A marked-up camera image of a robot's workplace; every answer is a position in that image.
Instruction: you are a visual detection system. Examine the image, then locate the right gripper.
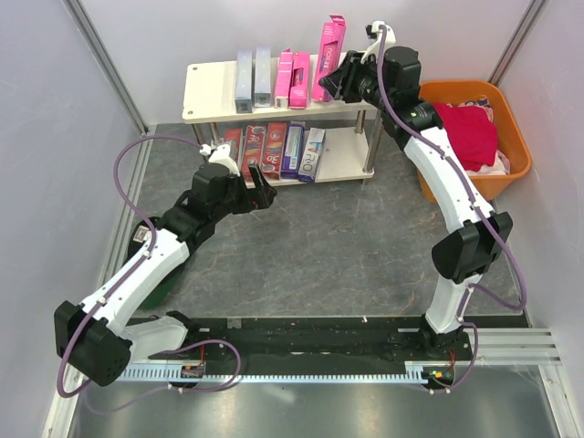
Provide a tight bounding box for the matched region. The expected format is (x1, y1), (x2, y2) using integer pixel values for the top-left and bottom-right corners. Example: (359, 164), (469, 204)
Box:
(318, 51), (392, 111)

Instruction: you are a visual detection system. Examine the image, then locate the pink box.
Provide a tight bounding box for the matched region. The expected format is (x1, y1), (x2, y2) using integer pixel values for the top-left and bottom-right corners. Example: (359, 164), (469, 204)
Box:
(274, 48), (294, 109)
(288, 52), (310, 109)
(311, 15), (346, 102)

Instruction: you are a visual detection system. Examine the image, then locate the silver backed toothpaste box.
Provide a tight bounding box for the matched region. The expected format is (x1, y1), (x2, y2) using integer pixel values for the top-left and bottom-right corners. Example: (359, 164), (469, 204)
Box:
(241, 125), (266, 183)

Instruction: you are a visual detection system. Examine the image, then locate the red 3D toothpaste box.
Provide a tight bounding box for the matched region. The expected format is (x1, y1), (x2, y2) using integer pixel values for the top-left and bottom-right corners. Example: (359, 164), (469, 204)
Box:
(261, 122), (287, 181)

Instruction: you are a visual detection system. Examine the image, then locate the white RiO toothpaste box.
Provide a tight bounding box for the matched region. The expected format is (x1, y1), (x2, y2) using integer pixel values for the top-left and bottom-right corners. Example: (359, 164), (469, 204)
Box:
(297, 128), (326, 183)

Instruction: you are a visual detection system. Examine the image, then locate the silver red toothpaste box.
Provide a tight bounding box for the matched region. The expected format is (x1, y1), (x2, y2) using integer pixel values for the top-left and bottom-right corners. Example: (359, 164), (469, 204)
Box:
(224, 128), (244, 166)

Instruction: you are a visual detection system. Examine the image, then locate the purple toothpaste box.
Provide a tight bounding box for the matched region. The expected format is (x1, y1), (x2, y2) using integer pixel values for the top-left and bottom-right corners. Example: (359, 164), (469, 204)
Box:
(280, 123), (305, 180)

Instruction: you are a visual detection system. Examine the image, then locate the clear Protefix box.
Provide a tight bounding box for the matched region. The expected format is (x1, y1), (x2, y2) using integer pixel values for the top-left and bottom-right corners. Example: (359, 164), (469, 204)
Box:
(254, 46), (272, 108)
(234, 51), (253, 114)

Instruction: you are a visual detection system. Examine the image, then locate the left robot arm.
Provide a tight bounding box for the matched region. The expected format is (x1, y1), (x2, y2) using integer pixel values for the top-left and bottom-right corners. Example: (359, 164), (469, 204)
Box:
(54, 162), (277, 387)

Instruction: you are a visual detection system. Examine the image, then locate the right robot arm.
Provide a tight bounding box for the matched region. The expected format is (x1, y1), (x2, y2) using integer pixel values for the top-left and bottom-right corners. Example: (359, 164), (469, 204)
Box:
(318, 47), (513, 360)

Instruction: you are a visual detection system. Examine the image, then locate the white two-tier shelf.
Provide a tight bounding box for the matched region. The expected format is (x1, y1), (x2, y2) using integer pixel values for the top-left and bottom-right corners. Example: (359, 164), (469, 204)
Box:
(182, 57), (382, 183)

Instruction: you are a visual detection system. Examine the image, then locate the red folded cloth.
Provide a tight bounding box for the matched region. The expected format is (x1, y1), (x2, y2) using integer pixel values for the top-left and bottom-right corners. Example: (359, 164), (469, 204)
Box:
(433, 103), (498, 172)

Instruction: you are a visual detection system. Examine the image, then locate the orange plastic basket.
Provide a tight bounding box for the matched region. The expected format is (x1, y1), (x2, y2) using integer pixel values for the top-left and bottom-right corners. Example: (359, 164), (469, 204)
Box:
(421, 79), (531, 200)

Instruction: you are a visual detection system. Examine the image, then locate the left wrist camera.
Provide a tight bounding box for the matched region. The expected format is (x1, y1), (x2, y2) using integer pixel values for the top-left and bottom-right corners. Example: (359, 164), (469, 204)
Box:
(200, 143), (241, 176)

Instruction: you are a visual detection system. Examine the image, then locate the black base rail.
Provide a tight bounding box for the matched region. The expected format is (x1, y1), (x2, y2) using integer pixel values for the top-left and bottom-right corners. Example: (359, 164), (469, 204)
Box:
(122, 310), (530, 366)

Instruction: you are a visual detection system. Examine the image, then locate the slotted cable duct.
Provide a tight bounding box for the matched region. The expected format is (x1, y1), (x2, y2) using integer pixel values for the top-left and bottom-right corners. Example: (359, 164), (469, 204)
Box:
(117, 360), (454, 386)

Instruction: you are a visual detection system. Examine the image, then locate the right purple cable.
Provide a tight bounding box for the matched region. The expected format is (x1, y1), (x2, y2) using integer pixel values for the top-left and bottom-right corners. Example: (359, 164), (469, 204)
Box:
(376, 25), (528, 396)

